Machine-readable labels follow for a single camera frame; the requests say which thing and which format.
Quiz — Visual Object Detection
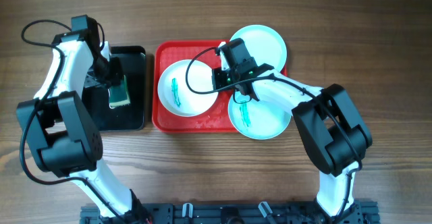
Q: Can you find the green yellow sponge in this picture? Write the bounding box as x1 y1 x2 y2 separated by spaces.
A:
108 76 130 109

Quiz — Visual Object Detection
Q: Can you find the right black cable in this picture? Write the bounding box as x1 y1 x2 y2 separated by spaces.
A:
185 47 364 224

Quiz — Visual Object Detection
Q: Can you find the left black cable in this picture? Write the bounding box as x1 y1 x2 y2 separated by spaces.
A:
19 19 105 186

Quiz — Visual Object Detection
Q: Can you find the black rectangular tray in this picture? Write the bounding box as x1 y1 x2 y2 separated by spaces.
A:
82 46 148 132

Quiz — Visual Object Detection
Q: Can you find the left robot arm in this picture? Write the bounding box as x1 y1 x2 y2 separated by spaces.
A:
16 29 152 223

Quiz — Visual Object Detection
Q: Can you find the black cable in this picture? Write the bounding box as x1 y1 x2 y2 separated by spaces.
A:
185 47 364 224
19 19 105 186

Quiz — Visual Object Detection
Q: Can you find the white round plate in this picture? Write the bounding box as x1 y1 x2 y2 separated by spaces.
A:
157 59 218 117

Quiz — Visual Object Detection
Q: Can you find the red plastic tray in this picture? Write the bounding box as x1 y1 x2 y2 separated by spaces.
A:
151 40 290 134

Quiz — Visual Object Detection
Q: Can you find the black aluminium base frame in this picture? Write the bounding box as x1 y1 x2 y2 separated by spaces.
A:
79 200 381 224

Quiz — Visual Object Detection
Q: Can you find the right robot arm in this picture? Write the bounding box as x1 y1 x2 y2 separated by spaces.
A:
212 59 373 223

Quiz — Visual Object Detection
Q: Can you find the light blue plate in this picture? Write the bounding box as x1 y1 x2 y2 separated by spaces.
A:
227 92 292 140
230 24 288 72

